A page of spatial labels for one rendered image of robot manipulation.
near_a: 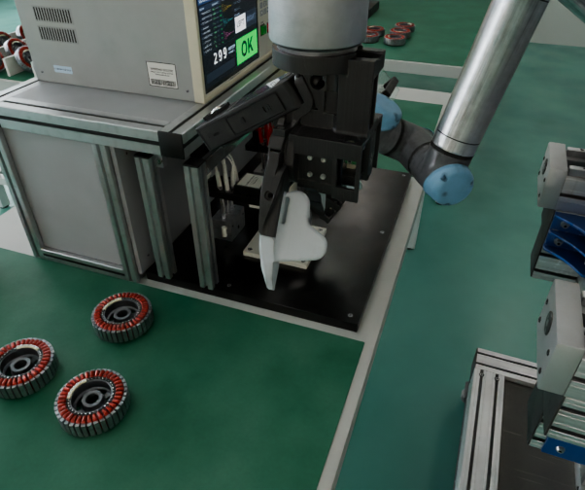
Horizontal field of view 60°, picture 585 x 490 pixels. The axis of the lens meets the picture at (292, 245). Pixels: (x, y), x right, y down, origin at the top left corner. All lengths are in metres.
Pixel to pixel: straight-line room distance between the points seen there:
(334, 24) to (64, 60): 0.83
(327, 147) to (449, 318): 1.80
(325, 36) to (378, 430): 1.51
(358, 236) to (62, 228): 0.66
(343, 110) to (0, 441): 0.75
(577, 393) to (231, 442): 0.50
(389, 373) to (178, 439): 1.18
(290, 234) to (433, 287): 1.89
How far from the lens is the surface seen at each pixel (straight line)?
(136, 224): 1.07
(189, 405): 0.89
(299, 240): 0.43
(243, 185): 1.10
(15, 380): 0.97
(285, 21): 0.39
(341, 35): 0.39
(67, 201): 1.14
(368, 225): 1.24
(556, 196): 1.16
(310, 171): 0.44
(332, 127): 0.43
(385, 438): 1.76
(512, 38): 0.85
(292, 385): 0.90
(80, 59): 1.12
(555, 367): 0.75
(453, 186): 0.88
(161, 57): 1.00
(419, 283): 2.31
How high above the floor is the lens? 1.46
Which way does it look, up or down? 36 degrees down
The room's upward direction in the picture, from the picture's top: straight up
